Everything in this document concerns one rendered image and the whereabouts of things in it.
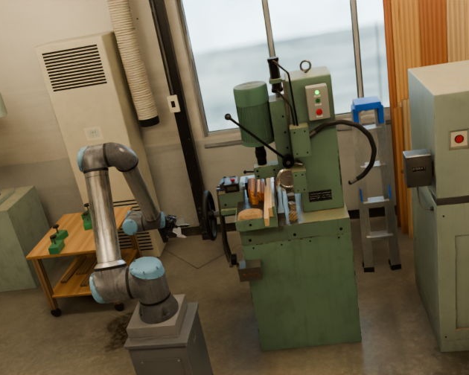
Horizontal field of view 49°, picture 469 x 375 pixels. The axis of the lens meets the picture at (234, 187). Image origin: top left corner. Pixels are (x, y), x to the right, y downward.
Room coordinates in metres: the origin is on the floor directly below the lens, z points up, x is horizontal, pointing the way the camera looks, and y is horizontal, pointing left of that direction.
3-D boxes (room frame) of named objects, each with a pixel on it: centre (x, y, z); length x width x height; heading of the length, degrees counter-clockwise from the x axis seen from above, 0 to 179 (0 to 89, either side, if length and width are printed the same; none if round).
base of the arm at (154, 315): (2.09, 0.47, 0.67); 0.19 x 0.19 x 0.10
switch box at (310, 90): (2.42, -0.47, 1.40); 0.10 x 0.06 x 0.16; 83
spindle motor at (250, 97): (2.60, -0.17, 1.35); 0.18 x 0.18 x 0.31
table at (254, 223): (2.62, -0.07, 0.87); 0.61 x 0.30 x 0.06; 173
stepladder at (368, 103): (3.10, -0.91, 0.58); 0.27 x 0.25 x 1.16; 171
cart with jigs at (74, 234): (3.42, 1.14, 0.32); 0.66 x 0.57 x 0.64; 170
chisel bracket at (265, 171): (2.60, -0.19, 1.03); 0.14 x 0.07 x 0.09; 83
